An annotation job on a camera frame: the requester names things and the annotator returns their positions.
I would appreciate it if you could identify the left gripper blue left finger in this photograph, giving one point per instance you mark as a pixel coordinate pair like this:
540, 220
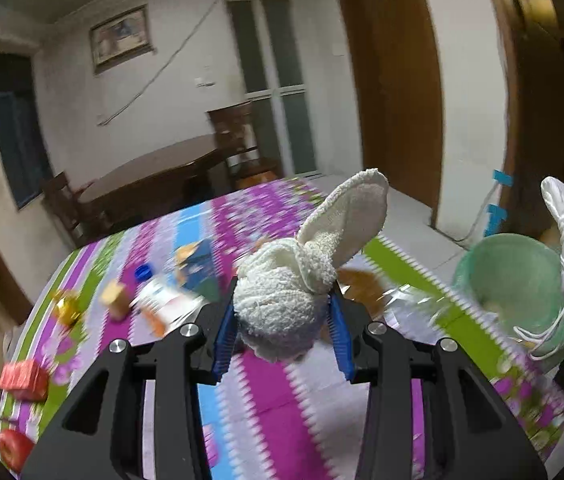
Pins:
97, 431

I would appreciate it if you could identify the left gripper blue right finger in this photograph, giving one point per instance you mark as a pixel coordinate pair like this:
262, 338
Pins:
468, 431

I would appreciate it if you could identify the large orange white carton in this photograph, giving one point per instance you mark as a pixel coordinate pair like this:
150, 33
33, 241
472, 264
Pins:
166, 306

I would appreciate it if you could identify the white towel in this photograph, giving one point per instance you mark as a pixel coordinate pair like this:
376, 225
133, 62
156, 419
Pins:
282, 290

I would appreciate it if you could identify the green bag trash bin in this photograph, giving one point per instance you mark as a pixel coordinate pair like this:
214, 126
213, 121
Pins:
517, 282

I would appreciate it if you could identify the red apple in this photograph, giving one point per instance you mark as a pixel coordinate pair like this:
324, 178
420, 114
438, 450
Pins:
15, 448

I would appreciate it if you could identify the red paper box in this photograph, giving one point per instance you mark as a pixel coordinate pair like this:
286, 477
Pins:
25, 380

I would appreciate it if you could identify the gold foil wrapped candy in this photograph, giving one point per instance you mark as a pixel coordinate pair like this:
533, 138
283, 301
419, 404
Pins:
66, 308

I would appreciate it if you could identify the yellow sponge cube far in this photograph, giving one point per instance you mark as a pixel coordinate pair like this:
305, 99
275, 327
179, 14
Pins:
115, 297

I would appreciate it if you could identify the blue bottle cap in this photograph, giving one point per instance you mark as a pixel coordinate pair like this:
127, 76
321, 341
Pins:
143, 273

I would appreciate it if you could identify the brown bread in plastic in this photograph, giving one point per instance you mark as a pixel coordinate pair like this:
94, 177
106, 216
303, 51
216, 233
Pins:
378, 295

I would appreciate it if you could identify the blue milk carton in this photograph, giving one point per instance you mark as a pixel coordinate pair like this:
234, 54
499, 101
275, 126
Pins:
195, 270

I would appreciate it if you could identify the wooden chair left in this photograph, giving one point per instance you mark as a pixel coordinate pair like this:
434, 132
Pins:
63, 203

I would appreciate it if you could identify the wooden chair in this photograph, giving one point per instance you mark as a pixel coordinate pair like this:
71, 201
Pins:
63, 203
236, 138

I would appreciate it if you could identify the round dark wooden table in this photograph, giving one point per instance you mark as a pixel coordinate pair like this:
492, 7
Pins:
151, 184

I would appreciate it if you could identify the brown wooden door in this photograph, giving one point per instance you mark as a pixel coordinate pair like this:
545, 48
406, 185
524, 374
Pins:
397, 78

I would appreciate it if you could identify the dark window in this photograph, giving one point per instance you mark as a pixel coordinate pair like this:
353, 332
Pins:
23, 153

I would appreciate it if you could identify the wooden chair right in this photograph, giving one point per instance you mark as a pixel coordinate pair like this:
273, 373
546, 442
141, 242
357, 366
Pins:
236, 138

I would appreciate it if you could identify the white glass double door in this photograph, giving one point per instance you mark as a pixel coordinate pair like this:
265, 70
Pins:
273, 82

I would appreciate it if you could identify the white wall switch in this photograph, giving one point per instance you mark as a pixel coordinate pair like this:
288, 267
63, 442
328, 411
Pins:
204, 83

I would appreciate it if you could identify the framed wall picture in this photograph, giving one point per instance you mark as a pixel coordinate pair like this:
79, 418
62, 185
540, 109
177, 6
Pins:
120, 38

